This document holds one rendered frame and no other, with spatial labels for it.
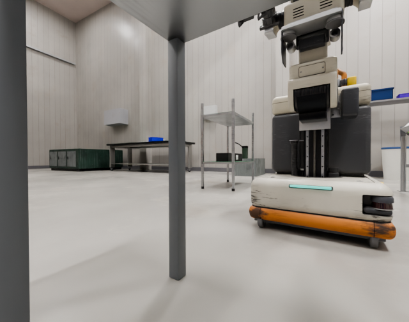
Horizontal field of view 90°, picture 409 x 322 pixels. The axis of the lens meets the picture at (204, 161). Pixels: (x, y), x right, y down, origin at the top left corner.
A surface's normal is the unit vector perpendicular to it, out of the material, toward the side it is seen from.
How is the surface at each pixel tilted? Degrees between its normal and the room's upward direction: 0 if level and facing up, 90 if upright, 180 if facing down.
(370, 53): 90
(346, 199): 90
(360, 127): 90
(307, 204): 90
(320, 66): 98
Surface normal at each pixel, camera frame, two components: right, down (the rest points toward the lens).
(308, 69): -0.54, 0.15
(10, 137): 0.84, 0.00
